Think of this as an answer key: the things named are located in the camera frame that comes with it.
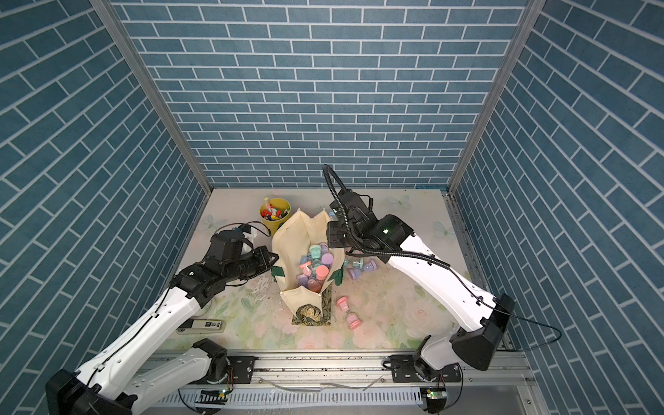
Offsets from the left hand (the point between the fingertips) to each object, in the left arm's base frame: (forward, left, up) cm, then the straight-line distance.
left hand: (287, 257), depth 75 cm
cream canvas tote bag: (+10, +1, -5) cm, 11 cm away
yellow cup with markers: (+23, +9, -6) cm, 25 cm away
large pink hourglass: (-2, -8, -14) cm, 16 cm away
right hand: (+3, -14, +9) cm, 17 cm away
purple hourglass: (+7, -11, -13) cm, 18 cm away
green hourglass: (+10, -7, -12) cm, 17 cm away
